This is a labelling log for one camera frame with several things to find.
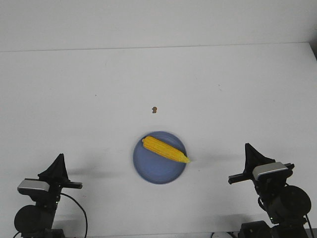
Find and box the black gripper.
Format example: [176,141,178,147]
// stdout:
[228,143,295,185]
[37,153,83,196]

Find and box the blue round plate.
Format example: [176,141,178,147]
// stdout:
[133,131,187,184]

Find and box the yellow corn cob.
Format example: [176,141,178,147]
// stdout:
[142,136,191,164]

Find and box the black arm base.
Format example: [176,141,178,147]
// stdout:
[238,221,272,238]

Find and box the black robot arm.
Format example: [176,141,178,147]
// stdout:
[228,143,314,238]
[14,153,88,238]

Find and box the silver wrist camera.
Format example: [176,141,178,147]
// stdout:
[17,179,50,195]
[252,162,288,180]

